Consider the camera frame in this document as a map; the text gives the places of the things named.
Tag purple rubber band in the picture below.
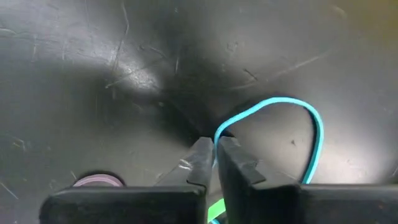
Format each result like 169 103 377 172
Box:
73 173 124 187

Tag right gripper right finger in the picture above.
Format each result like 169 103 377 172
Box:
216 136 398 224

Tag teal rubber band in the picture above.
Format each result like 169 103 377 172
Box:
213 96 325 185

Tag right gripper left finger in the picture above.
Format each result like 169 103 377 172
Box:
39 136 215 224

